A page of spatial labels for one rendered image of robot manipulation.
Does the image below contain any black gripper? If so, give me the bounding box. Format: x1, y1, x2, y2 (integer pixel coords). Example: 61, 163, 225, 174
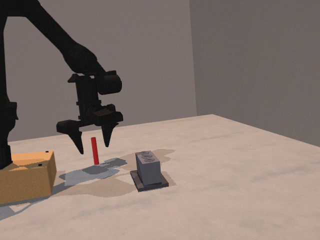
56, 96, 123, 155

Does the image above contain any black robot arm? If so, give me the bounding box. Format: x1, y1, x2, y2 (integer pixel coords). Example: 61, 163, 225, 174
0, 0, 122, 170

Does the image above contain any red peg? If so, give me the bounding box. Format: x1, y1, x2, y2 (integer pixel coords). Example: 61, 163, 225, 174
91, 137, 99, 165

